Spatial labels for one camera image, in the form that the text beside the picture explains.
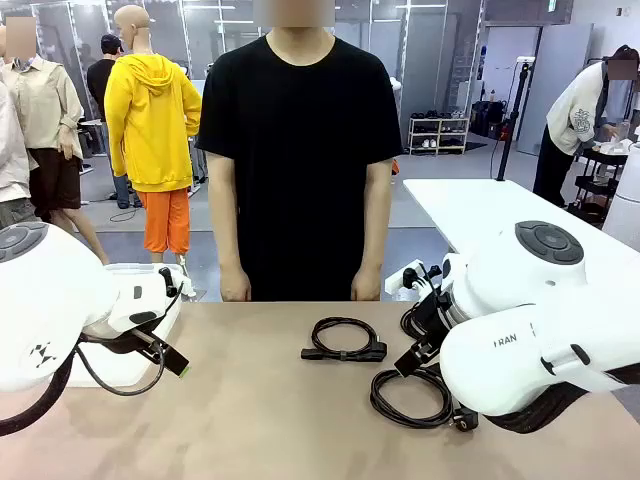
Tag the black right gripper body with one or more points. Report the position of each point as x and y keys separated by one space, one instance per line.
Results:
x=432 y=320

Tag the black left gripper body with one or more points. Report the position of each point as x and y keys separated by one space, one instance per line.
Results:
x=125 y=342

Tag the person's left forearm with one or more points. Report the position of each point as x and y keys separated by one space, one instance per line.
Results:
x=371 y=235

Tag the person's right forearm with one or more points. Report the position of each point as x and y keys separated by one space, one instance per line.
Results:
x=227 y=235

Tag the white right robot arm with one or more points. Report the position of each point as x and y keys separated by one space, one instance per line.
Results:
x=500 y=360

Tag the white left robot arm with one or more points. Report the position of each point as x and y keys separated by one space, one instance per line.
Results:
x=45 y=300

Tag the person's left hand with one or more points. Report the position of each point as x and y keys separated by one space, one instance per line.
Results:
x=367 y=285

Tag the person's right hand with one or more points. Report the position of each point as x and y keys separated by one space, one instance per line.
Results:
x=236 y=285

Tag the clear plastic storage container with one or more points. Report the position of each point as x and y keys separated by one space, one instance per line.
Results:
x=115 y=371

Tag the white table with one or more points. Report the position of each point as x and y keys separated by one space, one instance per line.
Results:
x=475 y=205

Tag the orange cloth item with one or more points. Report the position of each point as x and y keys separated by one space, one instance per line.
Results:
x=396 y=166

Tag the white shoe rack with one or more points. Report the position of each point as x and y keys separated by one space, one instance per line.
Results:
x=440 y=131

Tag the black bags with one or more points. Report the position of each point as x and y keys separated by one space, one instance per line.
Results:
x=482 y=120

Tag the black utility cart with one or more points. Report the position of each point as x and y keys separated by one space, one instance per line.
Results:
x=595 y=187

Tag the person in black T-shirt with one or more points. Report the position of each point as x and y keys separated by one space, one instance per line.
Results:
x=300 y=150

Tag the mannequin in yellow hoodie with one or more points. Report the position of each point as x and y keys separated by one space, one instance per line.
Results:
x=150 y=125

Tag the white cylindrical appliance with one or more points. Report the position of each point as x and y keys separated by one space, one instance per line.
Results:
x=625 y=210

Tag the mannequin in white shirt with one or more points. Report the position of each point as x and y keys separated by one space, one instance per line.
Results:
x=10 y=150

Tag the person in white hoodie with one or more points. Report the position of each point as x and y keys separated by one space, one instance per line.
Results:
x=570 y=115

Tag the grey partition panel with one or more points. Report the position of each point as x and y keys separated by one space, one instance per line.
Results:
x=550 y=75

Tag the black camera pole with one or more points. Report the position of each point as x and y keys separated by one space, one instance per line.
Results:
x=511 y=125

